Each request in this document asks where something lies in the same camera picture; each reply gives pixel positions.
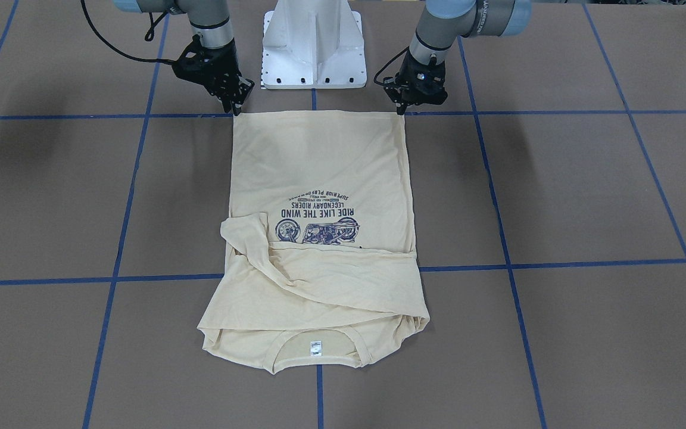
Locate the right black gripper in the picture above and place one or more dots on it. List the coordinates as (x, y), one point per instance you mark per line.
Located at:
(224, 64)

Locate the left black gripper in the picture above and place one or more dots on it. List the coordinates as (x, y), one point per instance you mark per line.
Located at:
(403, 94)

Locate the cream long-sleeve printed shirt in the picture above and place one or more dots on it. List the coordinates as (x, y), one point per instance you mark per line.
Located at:
(321, 259)

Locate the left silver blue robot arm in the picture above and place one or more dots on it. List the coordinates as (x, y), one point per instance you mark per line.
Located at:
(442, 22)

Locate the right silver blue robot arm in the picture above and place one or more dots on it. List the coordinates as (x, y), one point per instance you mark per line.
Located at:
(208, 19)

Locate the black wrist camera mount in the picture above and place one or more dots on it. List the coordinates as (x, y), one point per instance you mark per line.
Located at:
(190, 64)

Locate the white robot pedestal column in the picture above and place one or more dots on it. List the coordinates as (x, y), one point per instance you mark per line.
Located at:
(313, 45)

